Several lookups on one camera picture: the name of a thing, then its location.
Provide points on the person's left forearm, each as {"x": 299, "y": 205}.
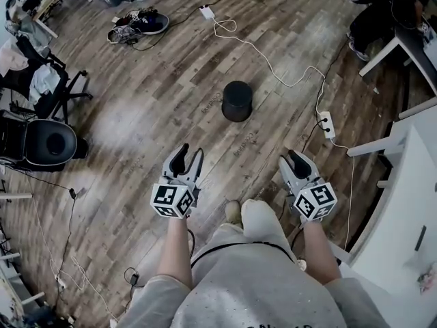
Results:
{"x": 175, "y": 251}

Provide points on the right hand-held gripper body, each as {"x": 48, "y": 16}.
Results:
{"x": 315, "y": 200}

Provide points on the black round wastebasket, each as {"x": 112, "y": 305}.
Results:
{"x": 237, "y": 96}

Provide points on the dark sneaker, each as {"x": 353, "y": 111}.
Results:
{"x": 153, "y": 22}

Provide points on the person's light trouser leg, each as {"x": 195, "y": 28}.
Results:
{"x": 261, "y": 219}

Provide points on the white table with dark top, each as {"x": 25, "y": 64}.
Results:
{"x": 413, "y": 46}

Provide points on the black power adapter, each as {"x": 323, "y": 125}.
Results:
{"x": 133, "y": 279}
{"x": 72, "y": 192}

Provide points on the person's grey shirt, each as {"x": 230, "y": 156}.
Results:
{"x": 252, "y": 285}

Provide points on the white cloth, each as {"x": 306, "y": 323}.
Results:
{"x": 42, "y": 80}

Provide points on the person's beige shoe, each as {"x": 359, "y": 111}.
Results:
{"x": 233, "y": 212}

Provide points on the black office chair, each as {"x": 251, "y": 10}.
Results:
{"x": 51, "y": 80}

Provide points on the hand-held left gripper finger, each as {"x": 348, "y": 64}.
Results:
{"x": 170, "y": 164}
{"x": 197, "y": 167}

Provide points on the pink cloth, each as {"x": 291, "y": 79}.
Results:
{"x": 12, "y": 60}

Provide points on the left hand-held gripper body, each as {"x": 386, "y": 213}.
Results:
{"x": 170, "y": 198}

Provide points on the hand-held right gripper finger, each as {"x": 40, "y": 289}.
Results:
{"x": 286, "y": 171}
{"x": 309, "y": 169}

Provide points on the person's right forearm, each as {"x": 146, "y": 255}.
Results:
{"x": 319, "y": 255}

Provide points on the white power strip with plugs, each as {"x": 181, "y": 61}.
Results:
{"x": 327, "y": 125}

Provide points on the black round padded seat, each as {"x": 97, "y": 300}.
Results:
{"x": 48, "y": 143}

